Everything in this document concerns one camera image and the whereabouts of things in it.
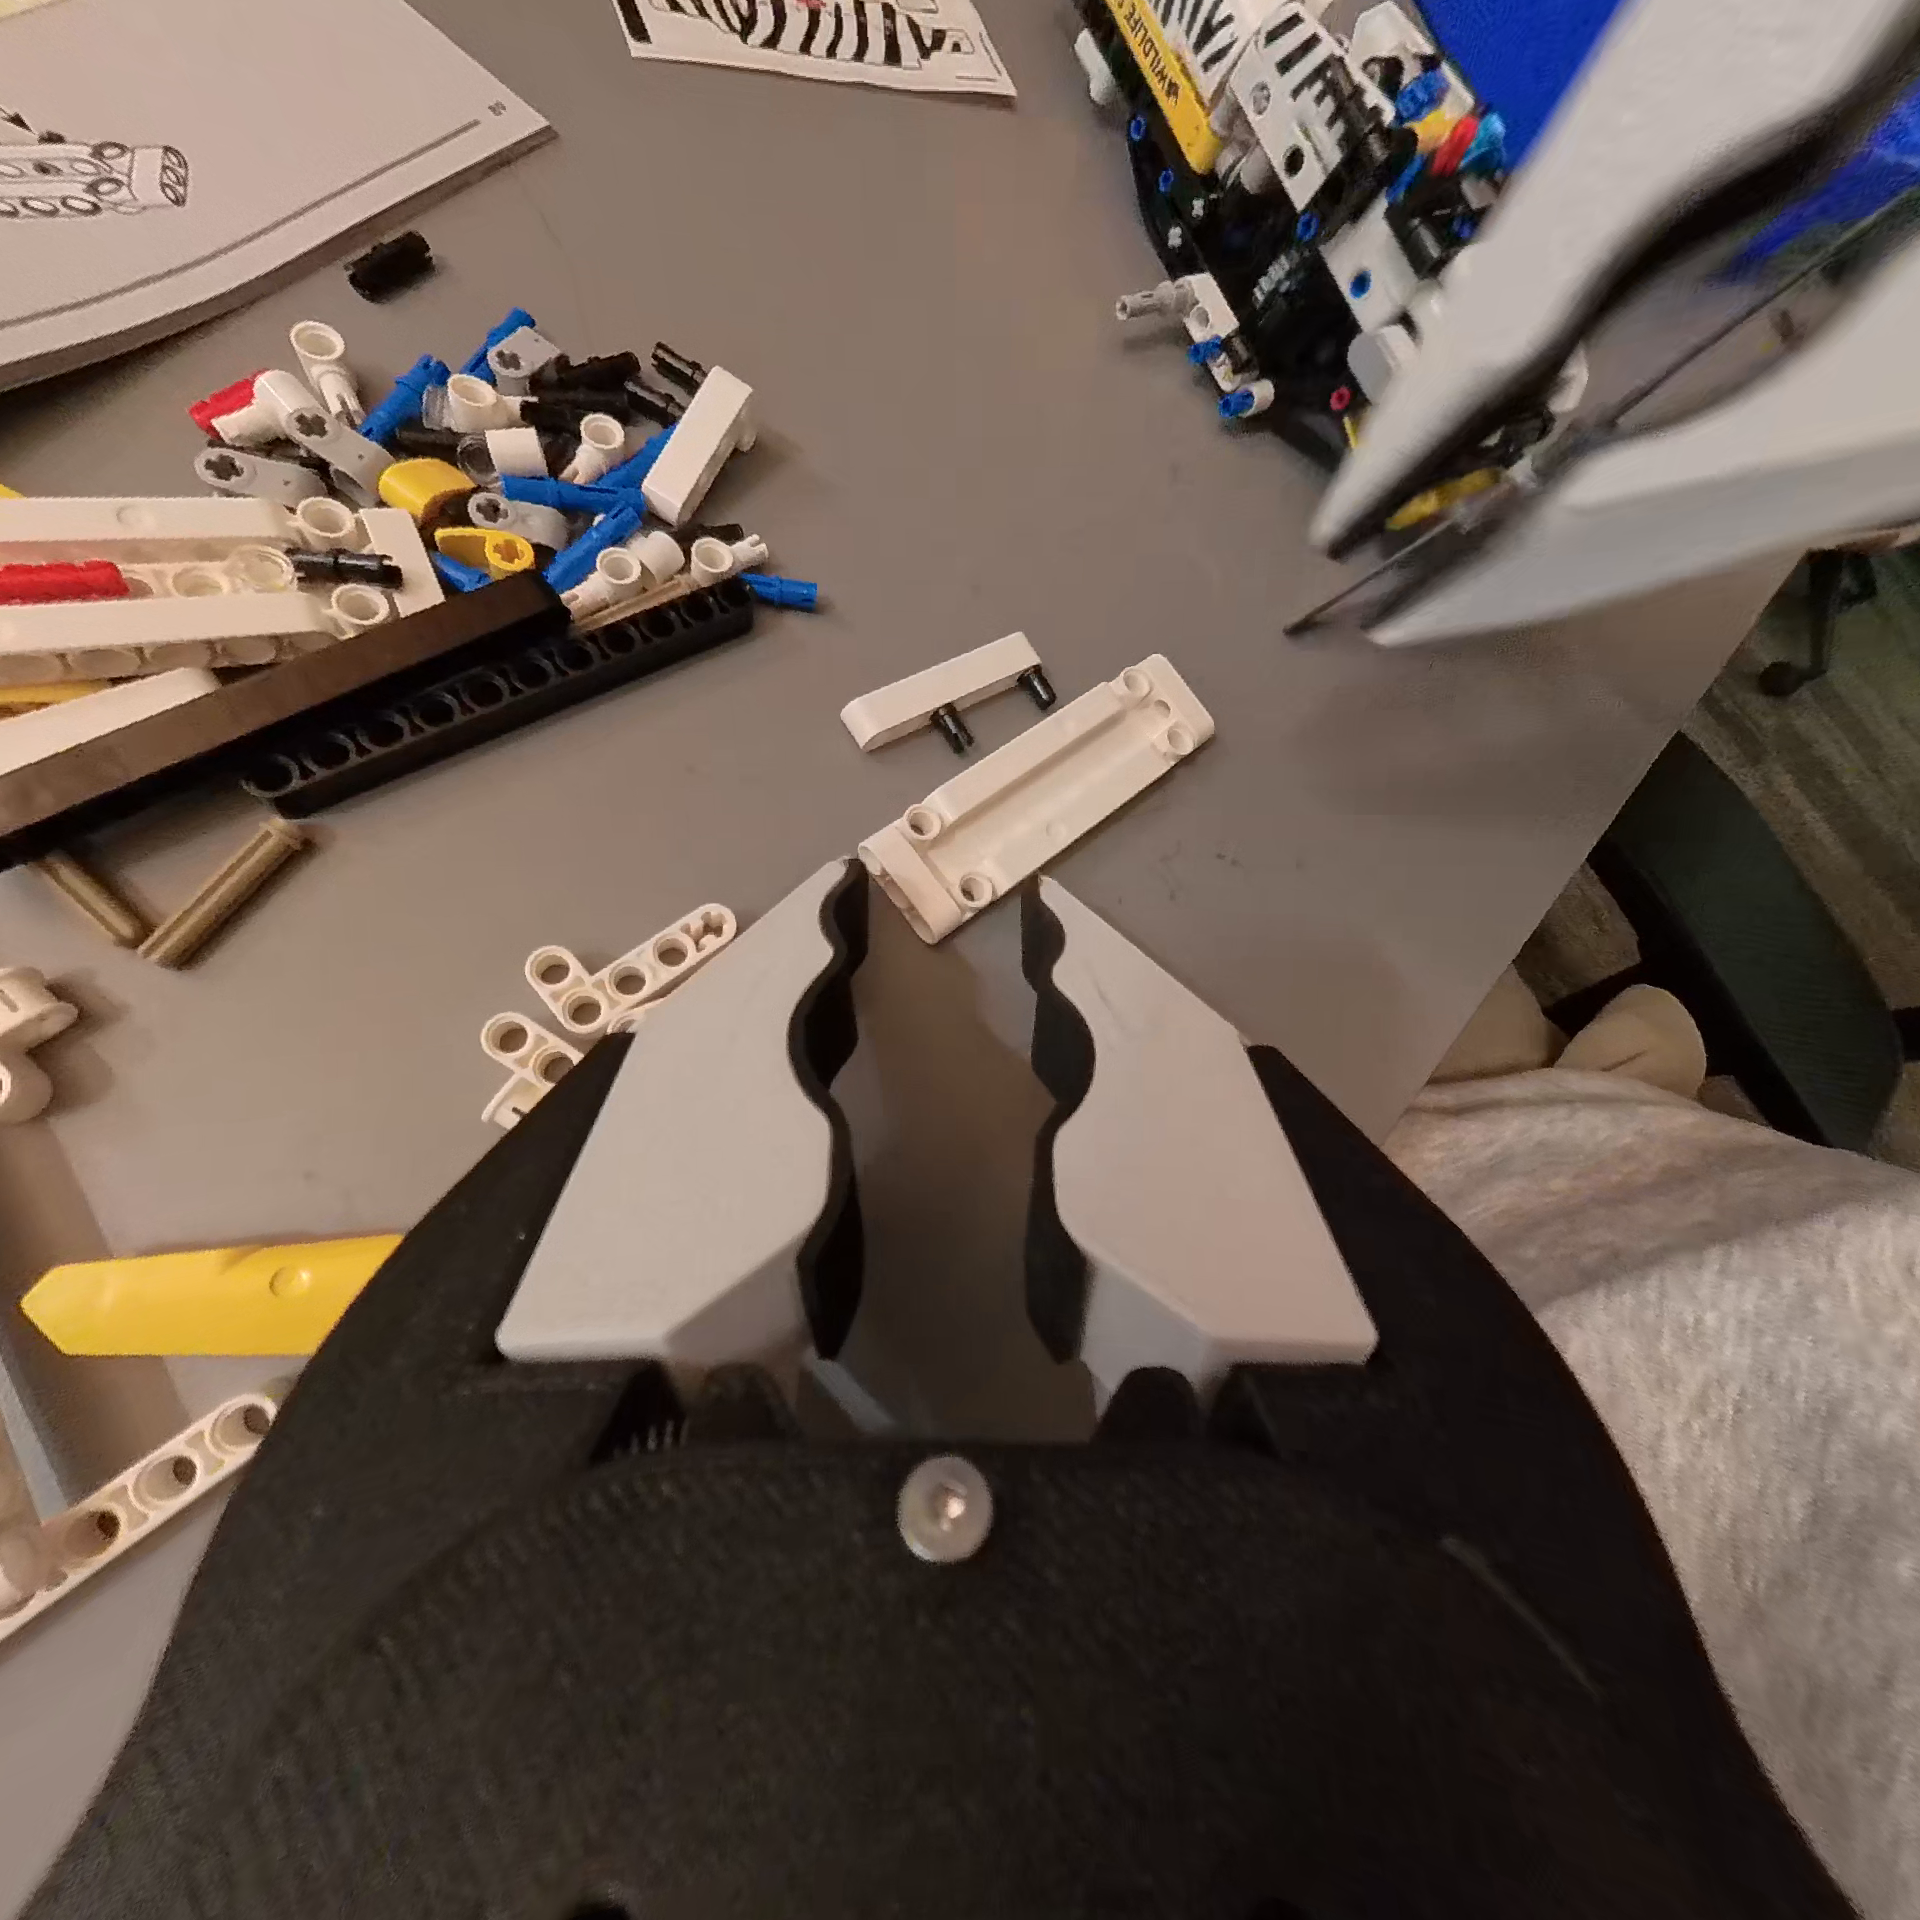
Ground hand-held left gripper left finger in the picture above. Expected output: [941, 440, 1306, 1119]
[496, 858, 872, 1398]

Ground white lego connector piece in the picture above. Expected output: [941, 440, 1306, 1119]
[0, 968, 82, 1122]

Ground zebra striped sticker sheet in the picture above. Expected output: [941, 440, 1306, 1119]
[614, 0, 1020, 106]

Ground long white lego beam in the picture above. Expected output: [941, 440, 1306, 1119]
[0, 1377, 296, 1641]

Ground zebra striped lego vehicle model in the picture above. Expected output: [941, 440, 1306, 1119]
[1078, 0, 1596, 469]

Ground blue plastic bin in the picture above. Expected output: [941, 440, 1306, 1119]
[1412, 0, 1646, 170]

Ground grey instruction booklet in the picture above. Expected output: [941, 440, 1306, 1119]
[0, 0, 558, 395]

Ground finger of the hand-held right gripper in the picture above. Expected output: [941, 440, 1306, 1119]
[1309, 0, 1920, 558]
[1367, 347, 1920, 650]

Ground white lego beam black pins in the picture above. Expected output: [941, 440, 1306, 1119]
[838, 629, 1063, 754]

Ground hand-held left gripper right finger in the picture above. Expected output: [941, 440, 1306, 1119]
[1020, 875, 1380, 1416]

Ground white lego panel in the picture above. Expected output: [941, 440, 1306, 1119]
[858, 655, 1217, 947]

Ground pile of small lego pieces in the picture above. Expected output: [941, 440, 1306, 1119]
[0, 307, 822, 714]

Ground yellow lego panel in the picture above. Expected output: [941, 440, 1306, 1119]
[21, 1234, 410, 1361]

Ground black office chair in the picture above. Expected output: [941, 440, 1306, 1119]
[1590, 720, 1920, 1157]

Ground long black lego beam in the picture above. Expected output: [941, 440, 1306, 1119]
[242, 576, 760, 822]

